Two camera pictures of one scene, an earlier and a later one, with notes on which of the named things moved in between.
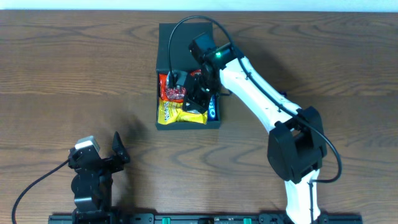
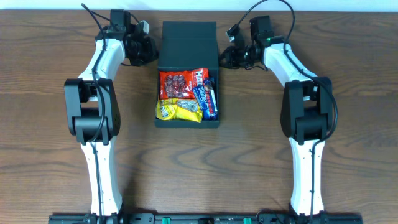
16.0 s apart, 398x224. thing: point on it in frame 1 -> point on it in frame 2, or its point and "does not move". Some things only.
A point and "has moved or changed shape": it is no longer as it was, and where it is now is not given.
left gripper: [101, 162] -> [144, 52]
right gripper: [197, 92] -> [232, 58]
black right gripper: [200, 218] does not move
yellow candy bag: [170, 112] has moved or changed shape
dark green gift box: [173, 54] does not move
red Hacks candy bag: [175, 93] does not move
